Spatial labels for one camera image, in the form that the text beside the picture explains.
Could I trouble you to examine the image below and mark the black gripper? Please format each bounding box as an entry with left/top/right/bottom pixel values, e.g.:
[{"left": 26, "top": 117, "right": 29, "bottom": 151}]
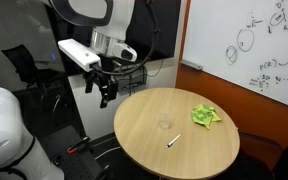
[{"left": 83, "top": 64, "right": 118, "bottom": 109}]

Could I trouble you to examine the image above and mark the white marker black cap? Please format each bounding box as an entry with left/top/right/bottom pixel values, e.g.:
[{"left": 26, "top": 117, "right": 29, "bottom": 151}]
[{"left": 166, "top": 134, "right": 181, "bottom": 148}]

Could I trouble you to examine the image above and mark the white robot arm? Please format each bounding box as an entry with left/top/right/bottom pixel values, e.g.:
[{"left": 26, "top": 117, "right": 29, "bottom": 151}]
[{"left": 0, "top": 0, "right": 137, "bottom": 180}]

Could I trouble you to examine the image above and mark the clear plastic cup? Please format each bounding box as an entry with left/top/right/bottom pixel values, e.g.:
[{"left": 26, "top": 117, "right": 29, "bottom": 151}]
[{"left": 159, "top": 113, "right": 171, "bottom": 130}]

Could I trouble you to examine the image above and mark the white cabinet panel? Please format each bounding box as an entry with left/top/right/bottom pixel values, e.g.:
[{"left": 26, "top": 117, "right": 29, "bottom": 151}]
[{"left": 68, "top": 58, "right": 178, "bottom": 139}]

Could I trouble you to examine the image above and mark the black office chair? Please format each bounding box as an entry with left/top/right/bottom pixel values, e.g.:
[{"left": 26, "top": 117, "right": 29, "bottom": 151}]
[{"left": 2, "top": 44, "right": 65, "bottom": 110}]

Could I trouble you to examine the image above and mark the round wooden table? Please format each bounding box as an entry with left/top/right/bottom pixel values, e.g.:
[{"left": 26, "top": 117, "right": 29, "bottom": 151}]
[{"left": 114, "top": 88, "right": 240, "bottom": 180}]

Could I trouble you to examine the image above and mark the yellow green cloth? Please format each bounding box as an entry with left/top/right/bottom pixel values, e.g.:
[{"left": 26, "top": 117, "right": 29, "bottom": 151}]
[{"left": 191, "top": 104, "right": 221, "bottom": 129}]

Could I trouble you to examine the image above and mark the whiteboard with writing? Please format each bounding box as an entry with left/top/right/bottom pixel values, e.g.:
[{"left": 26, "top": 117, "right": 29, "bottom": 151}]
[{"left": 182, "top": 0, "right": 288, "bottom": 105}]

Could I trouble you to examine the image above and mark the dark chair right corner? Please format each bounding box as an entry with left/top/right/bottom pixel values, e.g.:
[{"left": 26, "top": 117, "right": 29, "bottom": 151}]
[{"left": 219, "top": 133, "right": 288, "bottom": 180}]

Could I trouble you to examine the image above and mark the black wire shelf rack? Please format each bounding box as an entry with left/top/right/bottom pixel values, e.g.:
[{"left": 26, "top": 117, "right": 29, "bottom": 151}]
[{"left": 113, "top": 67, "right": 147, "bottom": 91}]

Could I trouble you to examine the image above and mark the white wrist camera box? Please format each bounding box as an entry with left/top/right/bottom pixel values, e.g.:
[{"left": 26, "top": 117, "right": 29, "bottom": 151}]
[{"left": 58, "top": 39, "right": 100, "bottom": 72}]

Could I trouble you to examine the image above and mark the black clamp orange handle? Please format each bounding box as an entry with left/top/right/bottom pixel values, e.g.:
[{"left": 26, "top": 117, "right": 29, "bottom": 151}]
[{"left": 67, "top": 136, "right": 91, "bottom": 154}]

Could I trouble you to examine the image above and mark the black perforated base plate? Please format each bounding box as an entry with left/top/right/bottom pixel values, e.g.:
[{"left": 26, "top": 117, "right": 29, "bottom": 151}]
[{"left": 40, "top": 126, "right": 110, "bottom": 180}]

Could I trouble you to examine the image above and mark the black wall monitor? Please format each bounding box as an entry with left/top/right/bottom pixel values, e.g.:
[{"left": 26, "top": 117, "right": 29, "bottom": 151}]
[{"left": 45, "top": 0, "right": 179, "bottom": 73}]

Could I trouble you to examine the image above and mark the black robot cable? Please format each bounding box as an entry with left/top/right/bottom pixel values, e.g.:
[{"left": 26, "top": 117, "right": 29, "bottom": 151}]
[{"left": 97, "top": 0, "right": 161, "bottom": 77}]

